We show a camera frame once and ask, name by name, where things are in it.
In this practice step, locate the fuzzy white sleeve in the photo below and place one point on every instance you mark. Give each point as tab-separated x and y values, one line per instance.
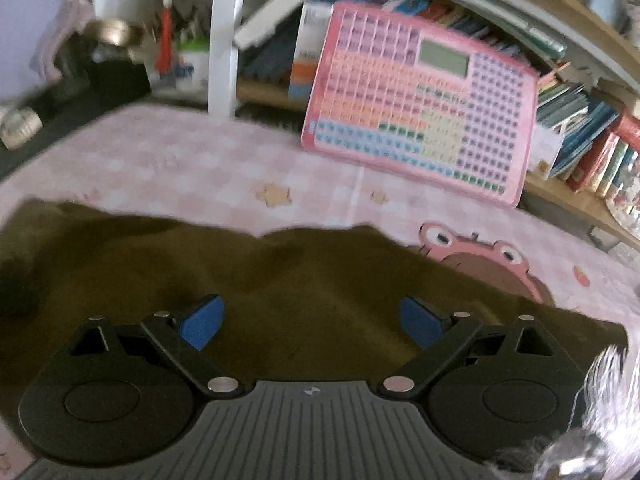
605	410

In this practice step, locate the pink learning tablet toy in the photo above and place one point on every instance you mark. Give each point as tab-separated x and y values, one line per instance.
390	110

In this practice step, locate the pink checked printed blanket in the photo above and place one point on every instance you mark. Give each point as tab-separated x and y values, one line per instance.
175	160

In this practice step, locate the olive green pants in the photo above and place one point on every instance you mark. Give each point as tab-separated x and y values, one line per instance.
300	285

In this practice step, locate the white pen cup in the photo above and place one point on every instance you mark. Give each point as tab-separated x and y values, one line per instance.
192	70

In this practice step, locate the lavender folded cloth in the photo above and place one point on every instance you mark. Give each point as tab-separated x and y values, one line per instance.
25	35

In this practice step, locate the white wooden bookshelf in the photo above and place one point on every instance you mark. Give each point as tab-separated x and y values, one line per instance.
225	35

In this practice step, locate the orange and white box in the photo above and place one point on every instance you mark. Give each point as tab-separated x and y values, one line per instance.
305	60

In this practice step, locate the white book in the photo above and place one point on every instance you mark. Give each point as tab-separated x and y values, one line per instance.
285	5

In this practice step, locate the red pen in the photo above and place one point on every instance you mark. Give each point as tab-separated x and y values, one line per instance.
165	35

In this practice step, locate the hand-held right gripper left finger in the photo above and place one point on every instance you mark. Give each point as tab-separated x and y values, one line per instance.
202	322

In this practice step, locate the row of books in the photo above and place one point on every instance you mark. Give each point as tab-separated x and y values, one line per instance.
600	155

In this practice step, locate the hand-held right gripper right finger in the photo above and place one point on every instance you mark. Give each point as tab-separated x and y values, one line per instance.
422	322

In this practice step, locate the round metal tin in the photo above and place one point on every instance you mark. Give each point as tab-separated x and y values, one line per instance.
115	32

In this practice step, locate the black bag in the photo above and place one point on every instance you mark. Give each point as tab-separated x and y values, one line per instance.
100	90

